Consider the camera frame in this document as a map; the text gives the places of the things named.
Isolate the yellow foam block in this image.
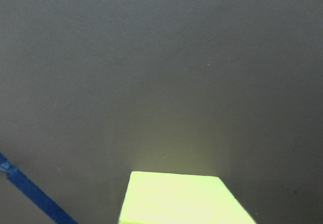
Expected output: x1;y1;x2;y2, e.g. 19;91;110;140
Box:
119;171;255;223

